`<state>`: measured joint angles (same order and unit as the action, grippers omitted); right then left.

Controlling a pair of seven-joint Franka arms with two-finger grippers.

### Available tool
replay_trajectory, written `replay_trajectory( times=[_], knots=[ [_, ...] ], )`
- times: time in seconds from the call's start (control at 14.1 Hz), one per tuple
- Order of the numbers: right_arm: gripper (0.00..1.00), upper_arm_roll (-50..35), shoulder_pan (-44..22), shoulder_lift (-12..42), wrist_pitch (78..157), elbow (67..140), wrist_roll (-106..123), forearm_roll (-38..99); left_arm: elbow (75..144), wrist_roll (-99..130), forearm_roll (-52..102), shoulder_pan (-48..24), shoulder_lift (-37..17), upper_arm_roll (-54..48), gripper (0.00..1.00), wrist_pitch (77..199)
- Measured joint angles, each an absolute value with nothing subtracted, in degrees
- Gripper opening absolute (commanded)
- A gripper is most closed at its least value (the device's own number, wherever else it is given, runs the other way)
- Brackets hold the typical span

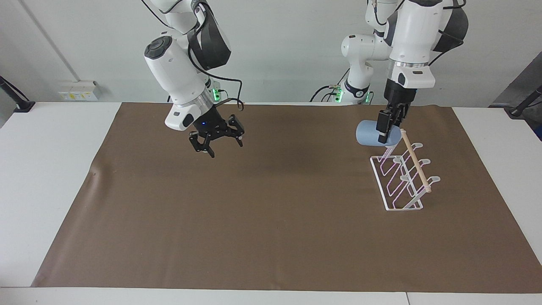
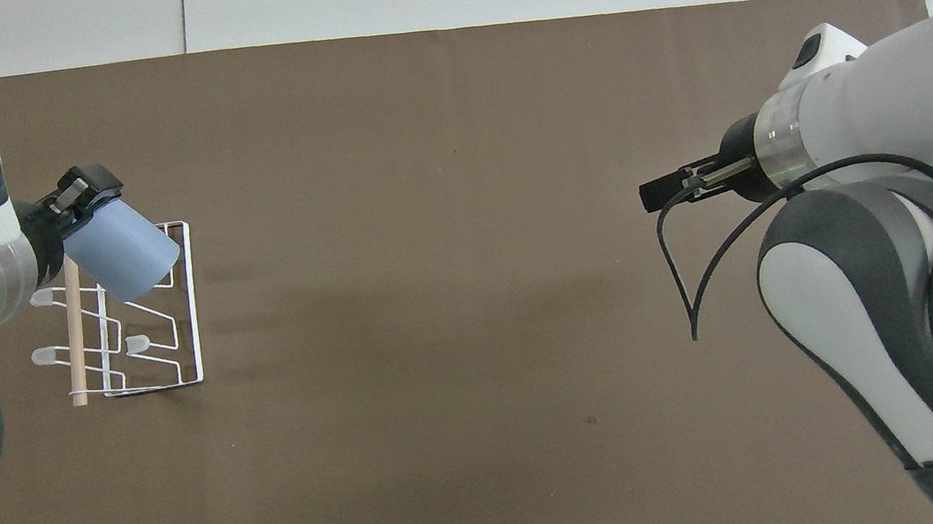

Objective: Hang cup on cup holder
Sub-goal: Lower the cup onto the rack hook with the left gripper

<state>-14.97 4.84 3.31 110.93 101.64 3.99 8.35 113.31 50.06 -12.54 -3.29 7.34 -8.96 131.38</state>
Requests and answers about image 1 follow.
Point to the black stand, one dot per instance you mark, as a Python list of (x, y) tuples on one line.
[(17, 99), (525, 103)]

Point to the white wall socket box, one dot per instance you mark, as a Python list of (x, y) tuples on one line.
[(80, 91)]

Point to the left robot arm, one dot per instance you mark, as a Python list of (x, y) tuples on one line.
[(413, 38)]

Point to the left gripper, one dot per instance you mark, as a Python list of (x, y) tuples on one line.
[(398, 96)]

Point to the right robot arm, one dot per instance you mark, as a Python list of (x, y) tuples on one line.
[(175, 72)]

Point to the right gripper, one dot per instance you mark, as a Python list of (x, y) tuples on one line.
[(209, 125)]

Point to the light blue cup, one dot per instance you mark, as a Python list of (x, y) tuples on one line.
[(369, 133)]

